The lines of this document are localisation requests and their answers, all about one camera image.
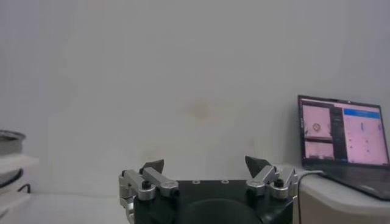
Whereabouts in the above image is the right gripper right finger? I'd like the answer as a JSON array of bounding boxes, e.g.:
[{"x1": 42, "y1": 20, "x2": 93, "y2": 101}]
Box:
[{"x1": 244, "y1": 155, "x2": 299, "y2": 200}]

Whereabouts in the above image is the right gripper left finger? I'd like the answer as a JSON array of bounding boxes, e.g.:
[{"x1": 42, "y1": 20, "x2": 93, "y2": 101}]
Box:
[{"x1": 118, "y1": 159, "x2": 180, "y2": 202}]

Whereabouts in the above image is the grey open laptop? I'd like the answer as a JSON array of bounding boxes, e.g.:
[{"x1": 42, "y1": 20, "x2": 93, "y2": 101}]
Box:
[{"x1": 297, "y1": 94, "x2": 390, "y2": 201}]

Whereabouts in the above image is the cream electric cooking pot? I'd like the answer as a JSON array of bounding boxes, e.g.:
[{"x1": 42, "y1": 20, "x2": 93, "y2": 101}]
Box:
[{"x1": 0, "y1": 153, "x2": 40, "y2": 219}]

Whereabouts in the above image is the black charger cable with adapter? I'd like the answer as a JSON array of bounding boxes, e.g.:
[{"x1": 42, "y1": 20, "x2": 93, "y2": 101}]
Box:
[{"x1": 296, "y1": 172, "x2": 324, "y2": 224}]

